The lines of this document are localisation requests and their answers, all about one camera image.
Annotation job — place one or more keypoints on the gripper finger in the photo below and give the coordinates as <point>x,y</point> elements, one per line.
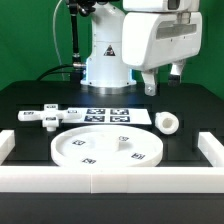
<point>150,81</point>
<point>174,78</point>

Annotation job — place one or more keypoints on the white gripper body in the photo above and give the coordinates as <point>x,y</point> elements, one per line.
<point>151,40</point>

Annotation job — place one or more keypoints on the white round table top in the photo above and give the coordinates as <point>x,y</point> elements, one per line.
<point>106,146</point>

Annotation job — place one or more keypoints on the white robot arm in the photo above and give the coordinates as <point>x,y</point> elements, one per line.
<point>106,73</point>

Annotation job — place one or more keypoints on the white fiducial marker sheet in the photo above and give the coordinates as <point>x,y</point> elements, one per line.
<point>112,116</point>

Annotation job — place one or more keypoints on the white right fence block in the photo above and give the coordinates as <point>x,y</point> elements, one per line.
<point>211,148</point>

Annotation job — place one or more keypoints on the white fence block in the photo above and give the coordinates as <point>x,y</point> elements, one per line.
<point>7,143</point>
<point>211,148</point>

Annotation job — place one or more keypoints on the white cross-shaped table base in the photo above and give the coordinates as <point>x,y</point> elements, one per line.
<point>50,116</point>

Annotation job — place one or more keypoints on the white left fence block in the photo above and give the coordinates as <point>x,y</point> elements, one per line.
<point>7,143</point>

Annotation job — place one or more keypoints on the black camera pole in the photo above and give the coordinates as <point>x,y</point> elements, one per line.
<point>84,8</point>

